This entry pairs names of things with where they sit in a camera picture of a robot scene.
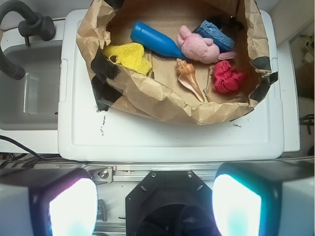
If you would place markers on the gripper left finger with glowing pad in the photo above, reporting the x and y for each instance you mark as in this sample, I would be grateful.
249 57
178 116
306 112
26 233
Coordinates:
47 202

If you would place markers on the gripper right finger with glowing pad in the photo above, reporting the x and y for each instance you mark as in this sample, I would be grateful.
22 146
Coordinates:
265 198

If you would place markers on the red crumpled cloth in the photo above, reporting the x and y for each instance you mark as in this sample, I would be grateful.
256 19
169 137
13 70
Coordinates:
227 78

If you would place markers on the yellow cloth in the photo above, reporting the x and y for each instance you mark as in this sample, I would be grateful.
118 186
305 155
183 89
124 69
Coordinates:
130 56

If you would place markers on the grey sink basin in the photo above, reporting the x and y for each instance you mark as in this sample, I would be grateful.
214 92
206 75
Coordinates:
32 102

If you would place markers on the orange conch seashell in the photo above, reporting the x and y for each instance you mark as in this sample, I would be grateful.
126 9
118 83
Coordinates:
187 78

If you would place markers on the brown paper bag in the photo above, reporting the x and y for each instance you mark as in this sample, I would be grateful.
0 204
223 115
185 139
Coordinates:
158 94

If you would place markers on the pink plush toy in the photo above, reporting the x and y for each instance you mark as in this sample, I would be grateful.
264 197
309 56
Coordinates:
193 46

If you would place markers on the black faucet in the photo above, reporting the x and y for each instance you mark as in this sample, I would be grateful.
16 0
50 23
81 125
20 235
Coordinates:
34 24

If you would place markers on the blue sponge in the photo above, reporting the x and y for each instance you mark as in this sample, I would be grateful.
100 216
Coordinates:
209 30

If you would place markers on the blue plastic bottle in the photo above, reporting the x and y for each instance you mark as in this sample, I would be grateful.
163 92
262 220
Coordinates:
155 41

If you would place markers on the black octagonal mount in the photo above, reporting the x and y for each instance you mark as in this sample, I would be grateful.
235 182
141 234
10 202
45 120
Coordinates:
170 203

